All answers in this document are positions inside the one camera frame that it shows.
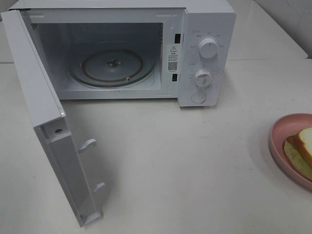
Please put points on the white microwave door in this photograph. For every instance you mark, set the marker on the white microwave door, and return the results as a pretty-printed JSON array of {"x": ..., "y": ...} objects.
[{"x": 47, "y": 114}]

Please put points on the white timer knob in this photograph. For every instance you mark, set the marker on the white timer knob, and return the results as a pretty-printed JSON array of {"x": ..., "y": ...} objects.
[{"x": 202, "y": 78}]

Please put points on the white microwave oven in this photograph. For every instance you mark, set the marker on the white microwave oven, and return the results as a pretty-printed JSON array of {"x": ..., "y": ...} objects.
[{"x": 168, "y": 30}]

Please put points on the glass microwave turntable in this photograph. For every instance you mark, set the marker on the glass microwave turntable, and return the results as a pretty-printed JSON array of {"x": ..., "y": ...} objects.
[{"x": 112, "y": 68}]

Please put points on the white bread sandwich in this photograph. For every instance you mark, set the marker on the white bread sandwich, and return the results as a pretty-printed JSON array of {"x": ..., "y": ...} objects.
[{"x": 298, "y": 150}]

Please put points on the pink round plate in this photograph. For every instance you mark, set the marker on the pink round plate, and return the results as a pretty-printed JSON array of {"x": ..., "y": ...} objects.
[{"x": 280, "y": 130}]

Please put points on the white upper power knob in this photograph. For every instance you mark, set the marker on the white upper power knob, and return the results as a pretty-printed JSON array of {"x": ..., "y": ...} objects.
[{"x": 208, "y": 47}]

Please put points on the round door release button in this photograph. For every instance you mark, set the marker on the round door release button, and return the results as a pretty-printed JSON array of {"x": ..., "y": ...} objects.
[{"x": 198, "y": 97}]

